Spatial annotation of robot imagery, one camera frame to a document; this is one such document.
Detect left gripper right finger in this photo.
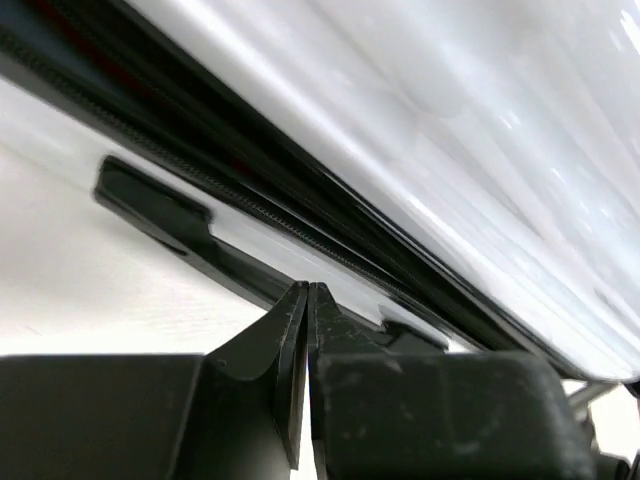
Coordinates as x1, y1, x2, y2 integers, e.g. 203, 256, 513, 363
307, 283, 595, 479

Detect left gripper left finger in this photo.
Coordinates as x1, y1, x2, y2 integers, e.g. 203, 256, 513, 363
1, 282, 308, 479

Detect black white space suitcase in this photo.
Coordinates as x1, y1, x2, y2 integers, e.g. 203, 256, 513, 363
1, 1, 639, 391

